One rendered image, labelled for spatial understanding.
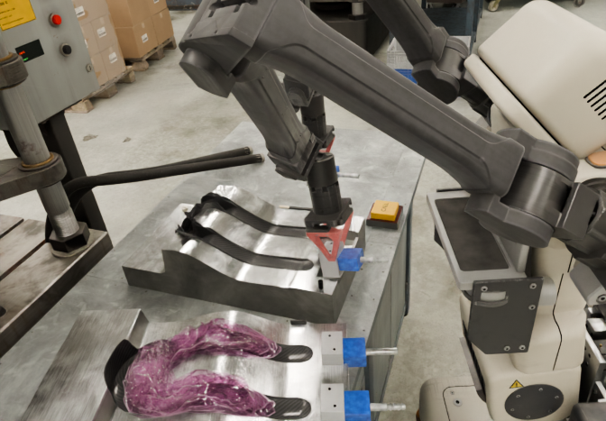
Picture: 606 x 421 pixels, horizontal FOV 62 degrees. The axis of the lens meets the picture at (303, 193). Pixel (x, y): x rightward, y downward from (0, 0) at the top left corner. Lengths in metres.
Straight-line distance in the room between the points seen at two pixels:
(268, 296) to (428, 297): 1.30
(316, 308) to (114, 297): 0.48
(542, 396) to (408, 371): 0.99
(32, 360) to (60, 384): 0.25
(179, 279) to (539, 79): 0.80
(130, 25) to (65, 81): 3.90
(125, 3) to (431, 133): 4.99
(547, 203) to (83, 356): 0.76
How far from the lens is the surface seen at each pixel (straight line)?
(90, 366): 0.96
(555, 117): 0.70
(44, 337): 1.23
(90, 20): 4.85
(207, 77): 0.54
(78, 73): 1.62
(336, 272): 1.00
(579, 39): 0.69
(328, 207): 0.93
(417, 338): 2.10
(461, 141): 0.54
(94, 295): 1.27
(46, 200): 1.40
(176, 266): 1.12
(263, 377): 0.90
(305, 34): 0.48
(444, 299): 2.26
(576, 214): 0.61
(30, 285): 1.42
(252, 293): 1.07
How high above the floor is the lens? 1.57
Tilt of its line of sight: 32 degrees down
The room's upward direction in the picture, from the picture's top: 6 degrees counter-clockwise
